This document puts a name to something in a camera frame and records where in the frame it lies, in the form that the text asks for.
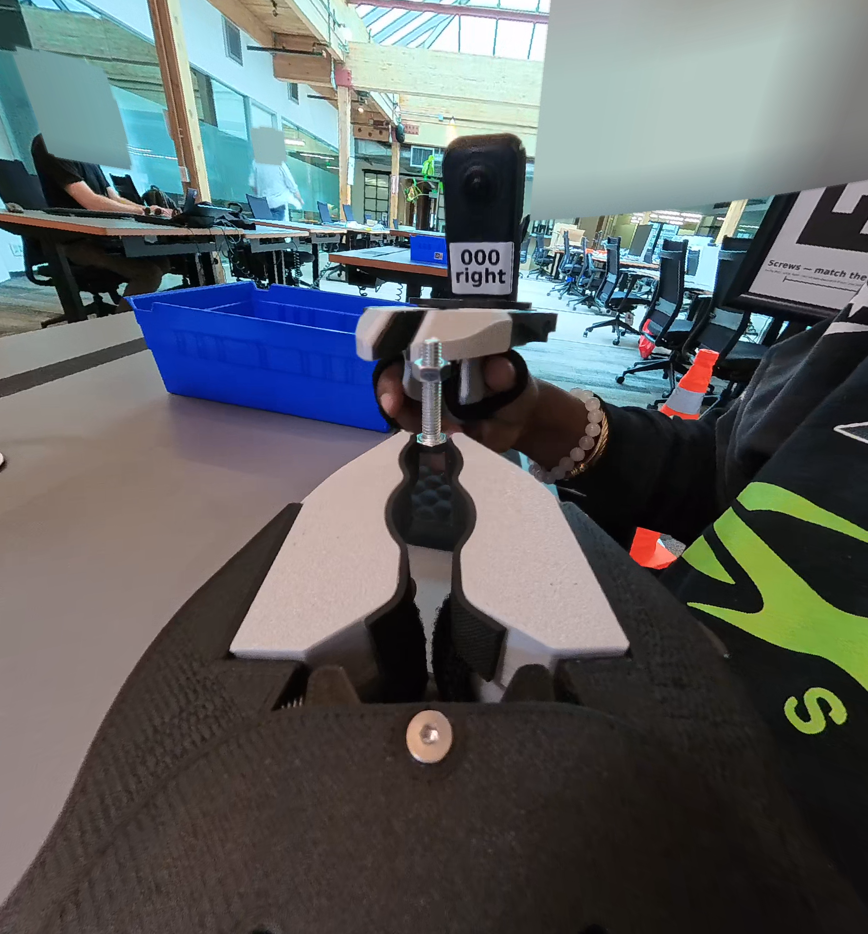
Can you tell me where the white bead bracelet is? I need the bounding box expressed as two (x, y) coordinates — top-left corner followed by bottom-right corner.
(529, 388), (610, 484)

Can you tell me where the thin long steel bolt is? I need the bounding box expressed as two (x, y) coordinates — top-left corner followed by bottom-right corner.
(414, 338), (447, 448)

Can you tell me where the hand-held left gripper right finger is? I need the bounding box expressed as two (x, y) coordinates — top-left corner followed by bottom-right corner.
(444, 432), (630, 701)

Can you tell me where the person's black printed shirt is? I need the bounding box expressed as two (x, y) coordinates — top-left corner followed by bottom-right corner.
(660, 248), (868, 934)

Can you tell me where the person's right forearm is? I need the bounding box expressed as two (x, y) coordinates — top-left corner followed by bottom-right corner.
(550, 397), (741, 548)

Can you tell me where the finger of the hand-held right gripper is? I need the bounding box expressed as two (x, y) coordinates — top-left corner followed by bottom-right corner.
(355, 306), (425, 395)
(415, 312), (515, 404)

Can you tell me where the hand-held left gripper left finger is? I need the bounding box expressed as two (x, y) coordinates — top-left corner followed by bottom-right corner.
(230, 432), (414, 701)

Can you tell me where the black foam pad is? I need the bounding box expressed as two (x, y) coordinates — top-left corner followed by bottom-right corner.
(393, 449), (471, 552)

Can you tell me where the green potted plant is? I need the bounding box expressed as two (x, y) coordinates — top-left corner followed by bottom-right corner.
(405, 153), (442, 201)

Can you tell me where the black office chair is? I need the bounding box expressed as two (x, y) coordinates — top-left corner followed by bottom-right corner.
(583, 237), (690, 347)
(0, 152), (124, 325)
(616, 233), (770, 398)

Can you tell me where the person's right hand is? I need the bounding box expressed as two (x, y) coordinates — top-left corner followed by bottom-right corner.
(373, 354), (584, 457)

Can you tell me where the wooden office table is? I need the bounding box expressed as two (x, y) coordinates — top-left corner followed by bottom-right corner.
(328, 248), (449, 293)
(0, 206), (311, 325)

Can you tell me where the black framed instruction sign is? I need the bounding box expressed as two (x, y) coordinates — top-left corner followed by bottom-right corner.
(733, 175), (868, 322)

